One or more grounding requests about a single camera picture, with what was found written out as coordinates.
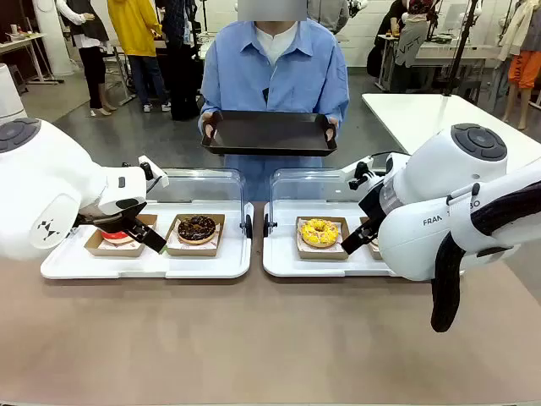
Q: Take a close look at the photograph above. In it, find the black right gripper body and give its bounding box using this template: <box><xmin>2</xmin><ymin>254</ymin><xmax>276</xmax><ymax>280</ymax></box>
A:
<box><xmin>358</xmin><ymin>179</ymin><xmax>388</xmax><ymax>223</ymax></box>

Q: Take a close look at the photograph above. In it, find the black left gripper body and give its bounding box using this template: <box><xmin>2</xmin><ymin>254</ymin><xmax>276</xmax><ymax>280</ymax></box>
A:
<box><xmin>75</xmin><ymin>201</ymin><xmax>147</xmax><ymax>232</ymax></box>

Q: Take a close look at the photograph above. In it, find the yellow sprinkled donut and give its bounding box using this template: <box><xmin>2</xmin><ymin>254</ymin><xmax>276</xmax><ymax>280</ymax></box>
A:
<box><xmin>299</xmin><ymin>217</ymin><xmax>341</xmax><ymax>250</ymax></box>

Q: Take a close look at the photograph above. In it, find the yellow pastry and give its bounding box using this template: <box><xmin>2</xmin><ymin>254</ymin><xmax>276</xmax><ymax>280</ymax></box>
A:
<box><xmin>295</xmin><ymin>216</ymin><xmax>352</xmax><ymax>261</ymax></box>

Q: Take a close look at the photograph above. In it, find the dark brown serving tray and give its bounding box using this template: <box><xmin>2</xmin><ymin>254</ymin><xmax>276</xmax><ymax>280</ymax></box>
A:
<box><xmin>199</xmin><ymin>110</ymin><xmax>338</xmax><ymax>157</ymax></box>

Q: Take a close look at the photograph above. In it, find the person's right forearm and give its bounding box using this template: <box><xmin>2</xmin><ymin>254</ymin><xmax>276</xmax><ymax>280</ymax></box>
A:
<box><xmin>198</xmin><ymin>91</ymin><xmax>221</xmax><ymax>123</ymax></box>

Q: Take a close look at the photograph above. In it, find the person's left forearm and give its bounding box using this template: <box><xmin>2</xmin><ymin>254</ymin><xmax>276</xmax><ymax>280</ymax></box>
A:
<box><xmin>331</xmin><ymin>91</ymin><xmax>351</xmax><ymax>126</ymax></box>

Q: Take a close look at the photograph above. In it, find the red glazed donut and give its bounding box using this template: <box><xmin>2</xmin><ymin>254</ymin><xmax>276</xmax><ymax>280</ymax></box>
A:
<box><xmin>100</xmin><ymin>228</ymin><xmax>135</xmax><ymax>248</ymax></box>

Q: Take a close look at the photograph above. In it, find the brown cardboard donut box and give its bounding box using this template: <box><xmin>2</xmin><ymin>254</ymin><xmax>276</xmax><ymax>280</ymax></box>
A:
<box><xmin>84</xmin><ymin>214</ymin><xmax>159</xmax><ymax>258</ymax></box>

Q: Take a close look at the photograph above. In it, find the chocolate donut on paper tray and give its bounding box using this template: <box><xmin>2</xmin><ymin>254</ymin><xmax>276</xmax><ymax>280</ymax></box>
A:
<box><xmin>163</xmin><ymin>213</ymin><xmax>227</xmax><ymax>258</ymax></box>

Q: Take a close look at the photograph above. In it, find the chocolate sprinkled donut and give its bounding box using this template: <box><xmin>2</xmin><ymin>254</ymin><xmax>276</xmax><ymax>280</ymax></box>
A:
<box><xmin>177</xmin><ymin>215</ymin><xmax>217</xmax><ymax>245</ymax></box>

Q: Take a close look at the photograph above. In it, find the person in blue shirt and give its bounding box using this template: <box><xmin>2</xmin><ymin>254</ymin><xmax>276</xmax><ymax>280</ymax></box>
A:
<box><xmin>197</xmin><ymin>0</ymin><xmax>351</xmax><ymax>202</ymax></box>

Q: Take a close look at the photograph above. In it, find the person in dark clothes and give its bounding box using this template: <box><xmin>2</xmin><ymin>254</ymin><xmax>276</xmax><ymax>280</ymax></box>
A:
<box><xmin>162</xmin><ymin>0</ymin><xmax>202</xmax><ymax>122</ymax></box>

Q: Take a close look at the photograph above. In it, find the person in yellow hoodie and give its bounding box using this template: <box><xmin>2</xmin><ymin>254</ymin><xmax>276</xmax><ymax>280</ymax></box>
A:
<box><xmin>107</xmin><ymin>0</ymin><xmax>172</xmax><ymax>113</ymax></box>

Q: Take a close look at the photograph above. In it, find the person in grey top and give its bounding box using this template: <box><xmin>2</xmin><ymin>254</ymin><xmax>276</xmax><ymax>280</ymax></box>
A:
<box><xmin>307</xmin><ymin>0</ymin><xmax>350</xmax><ymax>35</ymax></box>

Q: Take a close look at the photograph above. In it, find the person's left hand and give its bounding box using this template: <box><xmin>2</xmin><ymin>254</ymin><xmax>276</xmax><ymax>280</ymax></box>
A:
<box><xmin>323</xmin><ymin>117</ymin><xmax>340</xmax><ymax>151</ymax></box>

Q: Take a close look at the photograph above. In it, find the person's right hand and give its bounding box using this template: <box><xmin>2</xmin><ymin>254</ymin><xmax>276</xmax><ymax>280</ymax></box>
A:
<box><xmin>200</xmin><ymin>110</ymin><xmax>224</xmax><ymax>147</ymax></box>

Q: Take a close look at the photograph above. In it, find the white plastic display tray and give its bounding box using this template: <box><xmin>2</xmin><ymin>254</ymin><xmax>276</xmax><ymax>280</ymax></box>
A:
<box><xmin>41</xmin><ymin>200</ymin><xmax>254</xmax><ymax>280</ymax></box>
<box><xmin>262</xmin><ymin>200</ymin><xmax>401</xmax><ymax>278</ymax></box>

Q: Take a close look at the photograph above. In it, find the clear plastic hinged lid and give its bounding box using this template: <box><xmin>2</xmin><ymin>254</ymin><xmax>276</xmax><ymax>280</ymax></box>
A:
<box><xmin>264</xmin><ymin>167</ymin><xmax>381</xmax><ymax>239</ymax></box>
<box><xmin>145</xmin><ymin>167</ymin><xmax>254</xmax><ymax>239</ymax></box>

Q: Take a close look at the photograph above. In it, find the large white table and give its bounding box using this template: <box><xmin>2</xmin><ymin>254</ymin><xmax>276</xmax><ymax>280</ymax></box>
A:
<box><xmin>362</xmin><ymin>92</ymin><xmax>541</xmax><ymax>167</ymax></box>

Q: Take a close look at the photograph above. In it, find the grey hanging apron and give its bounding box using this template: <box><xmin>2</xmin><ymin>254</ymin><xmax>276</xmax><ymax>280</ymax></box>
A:
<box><xmin>395</xmin><ymin>14</ymin><xmax>429</xmax><ymax>69</ymax></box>

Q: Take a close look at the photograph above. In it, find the white cylindrical air purifier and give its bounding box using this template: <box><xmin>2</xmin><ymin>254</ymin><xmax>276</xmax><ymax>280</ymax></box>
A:
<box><xmin>0</xmin><ymin>63</ymin><xmax>25</xmax><ymax>123</ymax></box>

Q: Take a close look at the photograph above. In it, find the long white background table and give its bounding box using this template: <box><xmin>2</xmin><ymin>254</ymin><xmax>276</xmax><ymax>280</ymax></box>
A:
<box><xmin>375</xmin><ymin>33</ymin><xmax>504</xmax><ymax>96</ymax></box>

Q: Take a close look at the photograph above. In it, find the mannequin with black vest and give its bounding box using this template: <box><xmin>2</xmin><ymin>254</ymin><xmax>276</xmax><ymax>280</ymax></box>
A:
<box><xmin>56</xmin><ymin>0</ymin><xmax>118</xmax><ymax>118</ymax></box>

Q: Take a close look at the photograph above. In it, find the white round pillar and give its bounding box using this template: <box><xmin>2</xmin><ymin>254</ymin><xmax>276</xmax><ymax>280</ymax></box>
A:
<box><xmin>32</xmin><ymin>0</ymin><xmax>76</xmax><ymax>78</ymax></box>

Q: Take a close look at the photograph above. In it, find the mannequin with orange shorts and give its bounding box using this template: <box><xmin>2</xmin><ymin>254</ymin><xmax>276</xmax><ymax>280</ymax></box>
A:
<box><xmin>498</xmin><ymin>0</ymin><xmax>541</xmax><ymax>130</ymax></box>

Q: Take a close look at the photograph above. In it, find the small white side table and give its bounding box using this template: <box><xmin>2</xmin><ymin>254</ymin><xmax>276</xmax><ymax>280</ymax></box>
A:
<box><xmin>0</xmin><ymin>32</ymin><xmax>58</xmax><ymax>85</ymax></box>

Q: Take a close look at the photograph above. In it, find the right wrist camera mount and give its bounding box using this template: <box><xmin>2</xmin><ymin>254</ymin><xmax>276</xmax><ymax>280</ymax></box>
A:
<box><xmin>341</xmin><ymin>158</ymin><xmax>378</xmax><ymax>191</ymax></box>

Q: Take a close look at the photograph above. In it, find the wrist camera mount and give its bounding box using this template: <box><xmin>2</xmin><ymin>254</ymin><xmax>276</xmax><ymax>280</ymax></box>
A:
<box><xmin>341</xmin><ymin>158</ymin><xmax>378</xmax><ymax>191</ymax></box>
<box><xmin>137</xmin><ymin>155</ymin><xmax>171</xmax><ymax>189</ymax></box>

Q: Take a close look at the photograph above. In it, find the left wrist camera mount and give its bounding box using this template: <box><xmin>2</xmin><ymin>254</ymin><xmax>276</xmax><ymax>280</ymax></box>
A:
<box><xmin>137</xmin><ymin>155</ymin><xmax>171</xmax><ymax>189</ymax></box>

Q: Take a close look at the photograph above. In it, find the black cable sleeve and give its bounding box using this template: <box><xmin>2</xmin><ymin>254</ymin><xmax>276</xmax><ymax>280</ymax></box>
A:
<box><xmin>429</xmin><ymin>181</ymin><xmax>541</xmax><ymax>334</ymax></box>

